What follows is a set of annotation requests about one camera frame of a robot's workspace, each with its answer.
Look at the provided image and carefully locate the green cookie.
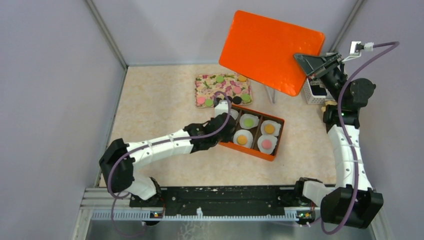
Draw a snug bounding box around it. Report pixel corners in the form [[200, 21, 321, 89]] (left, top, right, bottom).
[[204, 98, 214, 108], [241, 93, 251, 103], [215, 75, 224, 83]]

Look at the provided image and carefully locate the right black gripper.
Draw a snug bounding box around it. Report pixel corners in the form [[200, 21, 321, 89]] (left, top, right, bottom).
[[293, 51, 348, 105]]

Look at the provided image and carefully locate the green cookie top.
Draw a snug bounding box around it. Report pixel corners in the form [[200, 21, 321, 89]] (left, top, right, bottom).
[[215, 75, 224, 83]]

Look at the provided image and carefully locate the white paper cup middle-left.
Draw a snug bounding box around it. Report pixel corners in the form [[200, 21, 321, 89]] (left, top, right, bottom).
[[233, 129, 254, 149]]

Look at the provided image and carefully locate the pink cookie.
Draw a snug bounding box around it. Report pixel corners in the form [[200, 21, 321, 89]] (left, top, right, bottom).
[[196, 96, 206, 106], [232, 86, 242, 95]]

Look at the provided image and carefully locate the floral cookie tray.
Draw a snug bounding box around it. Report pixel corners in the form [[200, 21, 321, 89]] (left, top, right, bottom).
[[194, 73, 253, 108]]

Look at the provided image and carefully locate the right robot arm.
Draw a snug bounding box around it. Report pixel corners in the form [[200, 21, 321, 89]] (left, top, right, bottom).
[[293, 53, 384, 229]]

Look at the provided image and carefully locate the pink cookie packed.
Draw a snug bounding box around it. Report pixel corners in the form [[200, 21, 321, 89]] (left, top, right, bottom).
[[261, 139, 273, 149]]

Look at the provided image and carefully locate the white paper cup top-left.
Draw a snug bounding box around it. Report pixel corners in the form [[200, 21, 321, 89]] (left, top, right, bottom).
[[230, 109, 239, 121]]

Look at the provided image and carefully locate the green cookie right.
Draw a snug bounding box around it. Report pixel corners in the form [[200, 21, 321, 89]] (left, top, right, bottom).
[[241, 93, 251, 103]]

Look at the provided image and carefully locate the green cookie bottom left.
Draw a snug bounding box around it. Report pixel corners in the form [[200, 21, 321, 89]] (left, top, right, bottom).
[[204, 98, 214, 108]]

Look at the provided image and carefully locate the black item in basket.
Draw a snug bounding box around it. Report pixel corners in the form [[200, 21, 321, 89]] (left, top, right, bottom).
[[310, 82, 328, 97]]

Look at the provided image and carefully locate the yellow cookie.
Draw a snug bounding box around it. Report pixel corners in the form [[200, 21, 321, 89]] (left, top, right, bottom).
[[236, 135, 249, 146], [263, 124, 275, 135], [237, 75, 247, 82]]

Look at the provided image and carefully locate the white paper cup top-right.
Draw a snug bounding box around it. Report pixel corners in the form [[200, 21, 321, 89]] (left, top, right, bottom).
[[239, 113, 260, 130]]

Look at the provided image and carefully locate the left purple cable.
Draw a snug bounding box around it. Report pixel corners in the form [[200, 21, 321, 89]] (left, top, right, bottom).
[[106, 91, 233, 238]]

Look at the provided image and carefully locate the pink cookie bottom left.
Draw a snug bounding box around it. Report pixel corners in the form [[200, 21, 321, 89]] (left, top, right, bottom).
[[196, 96, 206, 106]]

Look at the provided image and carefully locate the orange box lid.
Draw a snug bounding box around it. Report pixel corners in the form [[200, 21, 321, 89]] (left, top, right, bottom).
[[218, 10, 326, 97]]

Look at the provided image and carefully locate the white paper cup middle-right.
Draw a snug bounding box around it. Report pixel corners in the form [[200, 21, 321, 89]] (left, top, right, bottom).
[[260, 120, 282, 137]]

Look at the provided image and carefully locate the white plastic basket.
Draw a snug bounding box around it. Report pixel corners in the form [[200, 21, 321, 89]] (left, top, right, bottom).
[[302, 79, 334, 105]]

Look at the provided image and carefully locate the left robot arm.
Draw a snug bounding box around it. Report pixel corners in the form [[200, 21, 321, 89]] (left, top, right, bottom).
[[99, 112, 236, 207]]

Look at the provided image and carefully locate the orange cookie box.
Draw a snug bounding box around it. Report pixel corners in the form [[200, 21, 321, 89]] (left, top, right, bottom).
[[219, 104, 285, 162]]

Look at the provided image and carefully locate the green cookie packed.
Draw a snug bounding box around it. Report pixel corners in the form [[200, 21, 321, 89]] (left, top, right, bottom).
[[243, 118, 255, 129]]

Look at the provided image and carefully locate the pink cookie right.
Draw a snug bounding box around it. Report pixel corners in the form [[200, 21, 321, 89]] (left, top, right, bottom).
[[232, 86, 242, 95]]

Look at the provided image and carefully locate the black cookie right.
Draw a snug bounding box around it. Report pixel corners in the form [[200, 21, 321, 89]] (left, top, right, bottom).
[[232, 96, 243, 105]]

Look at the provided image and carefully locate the white paper cup bottom-left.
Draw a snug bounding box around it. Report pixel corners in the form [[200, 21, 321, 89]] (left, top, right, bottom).
[[257, 134, 278, 155]]

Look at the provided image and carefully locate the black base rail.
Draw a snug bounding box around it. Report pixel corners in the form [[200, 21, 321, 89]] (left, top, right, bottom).
[[129, 185, 319, 217]]

